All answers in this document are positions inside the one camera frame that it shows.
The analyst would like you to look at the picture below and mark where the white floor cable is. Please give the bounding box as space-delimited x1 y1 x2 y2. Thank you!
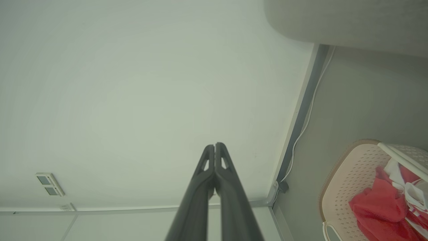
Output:
280 46 336 183

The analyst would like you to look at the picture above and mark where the white double wall socket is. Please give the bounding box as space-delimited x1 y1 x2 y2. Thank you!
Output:
35 172 65 197

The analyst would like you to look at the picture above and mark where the red and white garment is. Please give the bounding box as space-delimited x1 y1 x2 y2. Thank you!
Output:
348 159 428 241

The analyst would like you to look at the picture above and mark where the cream perforated laundry basket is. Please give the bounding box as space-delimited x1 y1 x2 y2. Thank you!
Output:
318 139 428 241

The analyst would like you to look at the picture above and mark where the black white wall base rail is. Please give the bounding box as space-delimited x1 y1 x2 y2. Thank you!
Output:
273 44 330 189

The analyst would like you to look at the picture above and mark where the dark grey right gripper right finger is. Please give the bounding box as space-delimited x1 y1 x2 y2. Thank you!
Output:
215 142 264 241

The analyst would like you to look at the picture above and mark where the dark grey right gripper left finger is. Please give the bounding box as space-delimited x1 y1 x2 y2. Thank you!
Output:
165 144 215 241

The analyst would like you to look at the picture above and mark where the grey floor skirting strip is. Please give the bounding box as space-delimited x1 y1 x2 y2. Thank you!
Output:
269 206 295 241

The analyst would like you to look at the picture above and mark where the grey fabric sofa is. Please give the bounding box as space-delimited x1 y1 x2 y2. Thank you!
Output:
264 0 428 58

